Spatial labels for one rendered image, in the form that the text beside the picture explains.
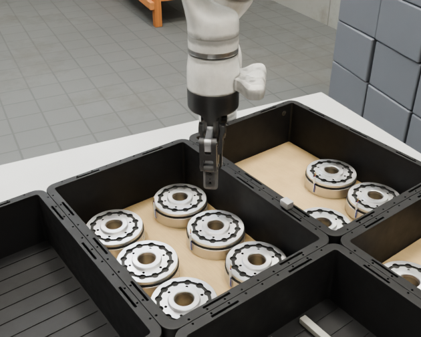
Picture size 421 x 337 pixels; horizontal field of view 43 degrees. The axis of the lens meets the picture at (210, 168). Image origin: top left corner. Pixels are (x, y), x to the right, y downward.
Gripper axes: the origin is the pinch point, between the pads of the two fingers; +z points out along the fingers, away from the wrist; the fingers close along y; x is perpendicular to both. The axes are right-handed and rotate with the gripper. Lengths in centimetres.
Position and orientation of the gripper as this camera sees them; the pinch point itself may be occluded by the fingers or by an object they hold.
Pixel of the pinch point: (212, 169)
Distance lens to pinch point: 84.0
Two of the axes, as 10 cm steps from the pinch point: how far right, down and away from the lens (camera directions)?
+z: 0.0, 8.5, 5.3
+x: 9.9, 0.6, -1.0
